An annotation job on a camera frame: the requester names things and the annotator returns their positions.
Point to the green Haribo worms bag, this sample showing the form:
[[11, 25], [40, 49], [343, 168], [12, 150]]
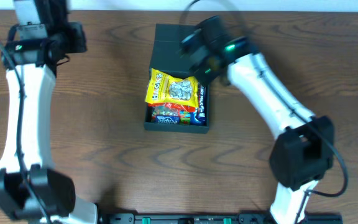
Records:
[[161, 110]]

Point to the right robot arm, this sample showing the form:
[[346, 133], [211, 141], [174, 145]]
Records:
[[303, 151]]

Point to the blue Eclipse mints tin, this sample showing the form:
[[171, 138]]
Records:
[[167, 119]]

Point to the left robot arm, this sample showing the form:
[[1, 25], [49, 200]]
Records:
[[30, 188]]

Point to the black mounting rail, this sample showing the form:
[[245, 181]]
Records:
[[242, 218]]

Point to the red Hacks candy bag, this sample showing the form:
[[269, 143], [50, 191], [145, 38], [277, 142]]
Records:
[[174, 106]]

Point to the Dairy Milk chocolate bar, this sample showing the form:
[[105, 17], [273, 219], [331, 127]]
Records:
[[201, 99]]

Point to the dark green gift box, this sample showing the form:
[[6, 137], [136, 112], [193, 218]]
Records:
[[166, 57]]

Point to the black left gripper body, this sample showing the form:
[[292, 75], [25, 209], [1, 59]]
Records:
[[74, 37]]

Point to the blue Oreo cookie pack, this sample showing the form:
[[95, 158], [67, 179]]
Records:
[[198, 119]]

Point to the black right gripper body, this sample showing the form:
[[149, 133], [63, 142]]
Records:
[[197, 52]]

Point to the yellow Hacks candy bag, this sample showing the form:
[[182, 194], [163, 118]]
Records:
[[164, 88]]

